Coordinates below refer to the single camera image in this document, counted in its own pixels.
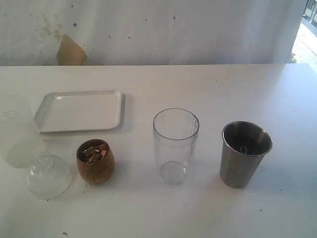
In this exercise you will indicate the stainless steel cup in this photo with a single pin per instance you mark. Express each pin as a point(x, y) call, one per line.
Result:
point(244, 146)

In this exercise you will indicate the pile of wooden blocks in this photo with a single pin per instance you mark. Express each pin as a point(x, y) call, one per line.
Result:
point(95, 153)

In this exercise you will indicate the frosted translucent plastic cup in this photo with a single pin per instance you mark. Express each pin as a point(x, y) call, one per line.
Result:
point(19, 138)

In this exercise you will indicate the white rectangular tray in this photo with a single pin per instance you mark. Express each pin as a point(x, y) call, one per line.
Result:
point(79, 111)

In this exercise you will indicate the clear plastic shaker cup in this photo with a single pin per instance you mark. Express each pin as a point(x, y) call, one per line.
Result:
point(175, 131)

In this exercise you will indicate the brown wooden cup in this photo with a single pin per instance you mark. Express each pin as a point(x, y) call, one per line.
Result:
point(95, 173)

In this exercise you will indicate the clear plastic dome lid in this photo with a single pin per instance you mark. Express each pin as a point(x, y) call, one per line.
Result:
point(48, 176)

